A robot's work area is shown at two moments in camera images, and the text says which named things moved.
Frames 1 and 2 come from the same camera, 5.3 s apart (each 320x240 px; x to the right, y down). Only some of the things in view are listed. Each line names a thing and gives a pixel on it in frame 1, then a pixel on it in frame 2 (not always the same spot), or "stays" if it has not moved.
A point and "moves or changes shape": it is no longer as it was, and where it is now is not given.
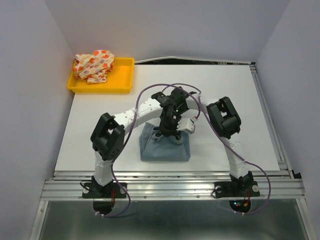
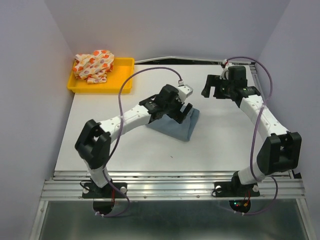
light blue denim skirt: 154,146 moves or changes shape
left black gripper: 167,132 → 177,115
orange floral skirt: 93,67 stays
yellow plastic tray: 119,80 stays
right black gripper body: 178,111 → 222,90
